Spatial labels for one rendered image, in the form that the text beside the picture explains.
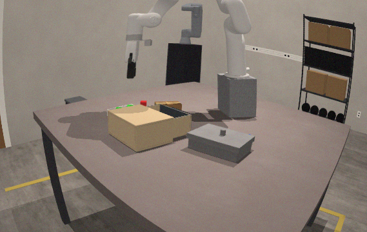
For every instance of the brown cardboard box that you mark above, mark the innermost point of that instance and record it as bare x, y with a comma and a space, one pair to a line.
174, 104

